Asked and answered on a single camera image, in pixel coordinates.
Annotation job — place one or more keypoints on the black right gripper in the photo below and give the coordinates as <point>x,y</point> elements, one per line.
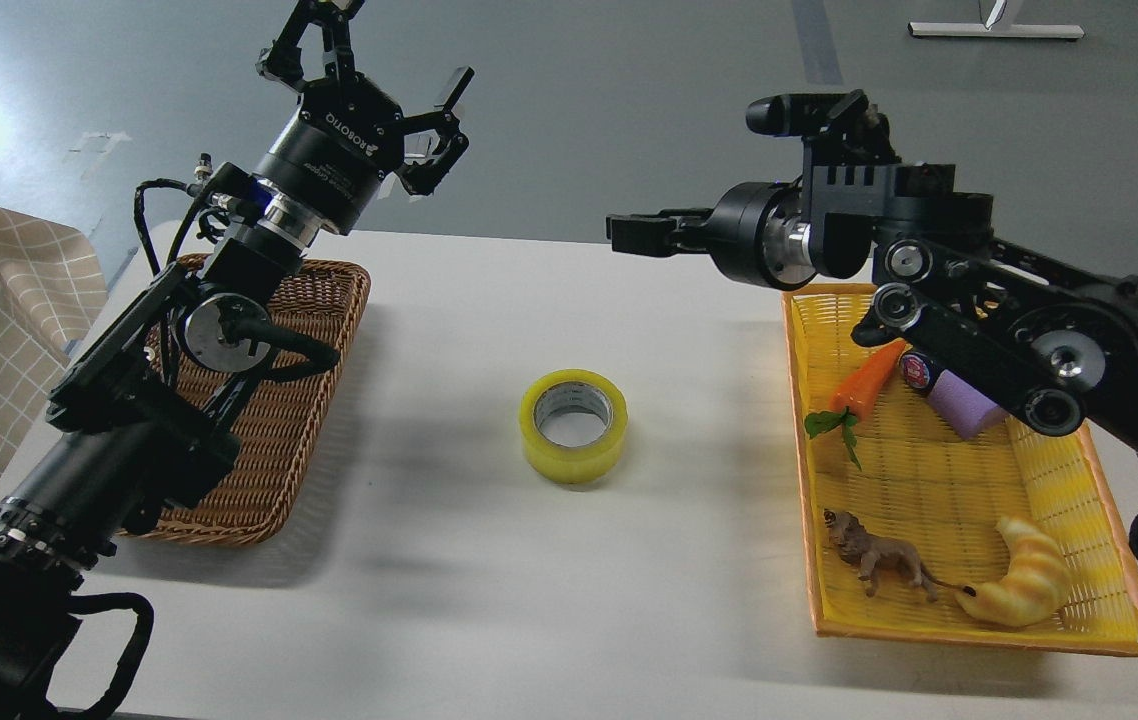
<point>753,235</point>

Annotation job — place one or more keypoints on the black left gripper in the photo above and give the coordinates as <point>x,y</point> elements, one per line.
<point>339,150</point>

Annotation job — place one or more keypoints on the yellow tape roll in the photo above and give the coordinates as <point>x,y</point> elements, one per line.
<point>573,391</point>

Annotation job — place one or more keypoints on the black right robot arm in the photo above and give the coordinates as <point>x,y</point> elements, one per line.
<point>1050,343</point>

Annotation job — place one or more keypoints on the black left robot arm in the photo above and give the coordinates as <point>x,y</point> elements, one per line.
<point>147,413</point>

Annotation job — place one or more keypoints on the orange toy carrot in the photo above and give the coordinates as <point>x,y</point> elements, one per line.
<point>855,398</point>

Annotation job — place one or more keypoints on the white table leg base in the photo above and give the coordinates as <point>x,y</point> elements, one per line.
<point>1001,20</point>

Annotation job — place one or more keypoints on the purple foam block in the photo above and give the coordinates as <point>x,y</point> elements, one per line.
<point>962,407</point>

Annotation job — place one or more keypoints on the brown toy lion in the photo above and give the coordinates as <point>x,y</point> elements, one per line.
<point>868,554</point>

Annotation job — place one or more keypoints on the brown wicker basket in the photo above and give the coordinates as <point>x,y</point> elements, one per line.
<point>280,426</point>

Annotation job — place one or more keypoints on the yellow plastic basket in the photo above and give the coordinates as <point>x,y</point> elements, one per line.
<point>915,479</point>

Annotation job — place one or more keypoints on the toy croissant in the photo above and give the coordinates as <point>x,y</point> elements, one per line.
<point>1034,586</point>

